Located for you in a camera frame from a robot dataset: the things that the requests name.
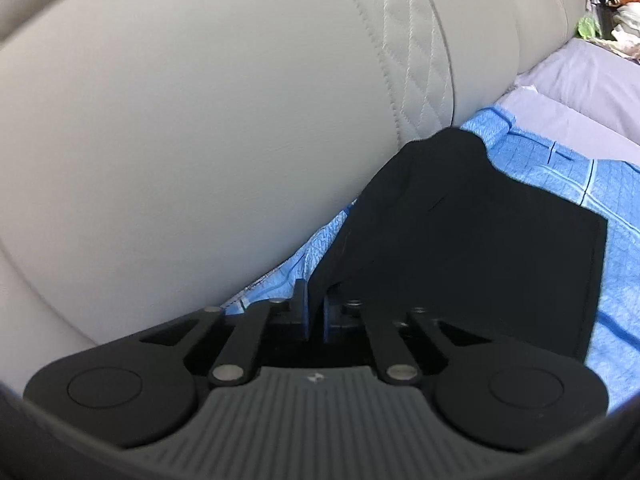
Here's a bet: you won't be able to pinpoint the black pants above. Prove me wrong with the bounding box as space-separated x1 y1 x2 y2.
308 128 608 360

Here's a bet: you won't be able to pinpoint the beige padded leather headboard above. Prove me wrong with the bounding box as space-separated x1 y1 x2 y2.
1 0 585 392

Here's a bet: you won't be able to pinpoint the lavender blanket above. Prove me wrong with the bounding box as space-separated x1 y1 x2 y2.
498 39 639 165

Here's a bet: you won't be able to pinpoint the cluttered clothes pile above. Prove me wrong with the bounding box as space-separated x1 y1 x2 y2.
576 0 639 64

